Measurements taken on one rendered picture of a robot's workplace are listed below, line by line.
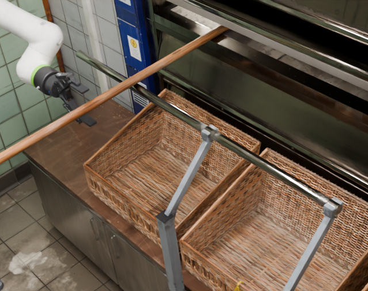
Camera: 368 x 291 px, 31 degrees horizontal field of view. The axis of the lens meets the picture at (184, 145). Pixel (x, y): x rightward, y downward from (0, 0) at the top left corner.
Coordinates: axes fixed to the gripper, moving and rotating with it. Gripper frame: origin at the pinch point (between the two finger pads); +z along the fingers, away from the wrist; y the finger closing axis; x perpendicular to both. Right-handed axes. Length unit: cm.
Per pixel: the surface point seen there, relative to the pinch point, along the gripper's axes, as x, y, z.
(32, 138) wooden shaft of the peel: 22.2, -1.1, 1.3
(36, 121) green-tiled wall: -33, 89, -122
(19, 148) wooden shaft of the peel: 27.3, -0.5, 1.7
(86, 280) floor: 4, 119, -35
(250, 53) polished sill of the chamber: -58, 1, 19
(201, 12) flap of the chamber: -41.1, -21.6, 14.2
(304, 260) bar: -7, 14, 86
